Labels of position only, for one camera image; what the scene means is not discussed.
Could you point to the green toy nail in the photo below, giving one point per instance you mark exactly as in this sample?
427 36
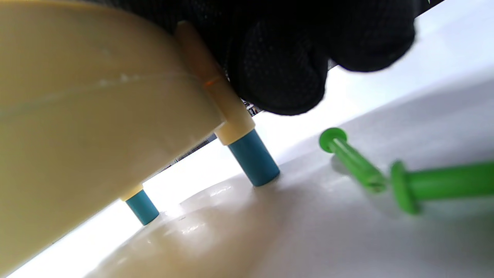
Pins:
444 183
355 160

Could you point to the yellow round tap bench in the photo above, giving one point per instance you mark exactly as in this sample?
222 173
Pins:
96 116

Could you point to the person's right hand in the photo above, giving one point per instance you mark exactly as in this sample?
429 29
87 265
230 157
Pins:
285 61

